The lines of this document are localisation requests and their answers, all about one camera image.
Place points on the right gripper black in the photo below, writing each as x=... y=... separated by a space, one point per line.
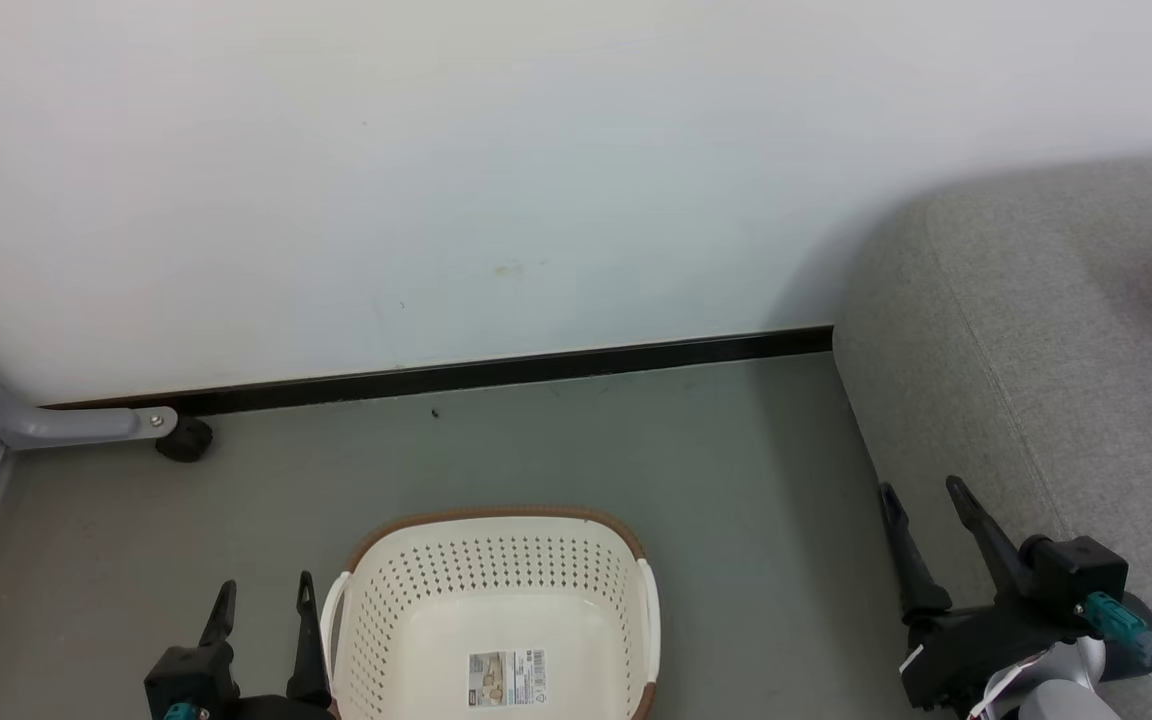
x=976 y=645

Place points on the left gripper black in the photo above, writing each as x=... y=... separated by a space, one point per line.
x=281 y=710

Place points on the right arm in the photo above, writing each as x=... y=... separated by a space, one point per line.
x=1066 y=695

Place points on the grey fabric sofa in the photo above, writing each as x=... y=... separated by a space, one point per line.
x=1056 y=350

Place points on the cream perforated laundry basket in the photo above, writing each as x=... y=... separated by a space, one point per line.
x=496 y=600

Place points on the paper label sticker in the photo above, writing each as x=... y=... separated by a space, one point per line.
x=507 y=678

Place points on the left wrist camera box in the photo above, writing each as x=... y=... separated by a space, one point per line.
x=191 y=680

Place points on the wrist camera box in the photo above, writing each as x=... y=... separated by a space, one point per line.
x=1076 y=575
x=191 y=680

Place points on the teal plug left camera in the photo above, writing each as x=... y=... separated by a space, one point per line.
x=179 y=712

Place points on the teal plug camera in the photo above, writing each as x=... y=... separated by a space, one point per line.
x=1121 y=622
x=179 y=712

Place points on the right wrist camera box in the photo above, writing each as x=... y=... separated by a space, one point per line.
x=1076 y=575

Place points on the teal plug right camera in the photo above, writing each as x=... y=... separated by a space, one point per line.
x=1121 y=622

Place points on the black round frame foot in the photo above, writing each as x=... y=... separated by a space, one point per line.
x=186 y=440

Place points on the grey metal frame leg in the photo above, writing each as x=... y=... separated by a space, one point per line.
x=66 y=426

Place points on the black wall baseboard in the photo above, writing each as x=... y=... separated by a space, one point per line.
x=456 y=377

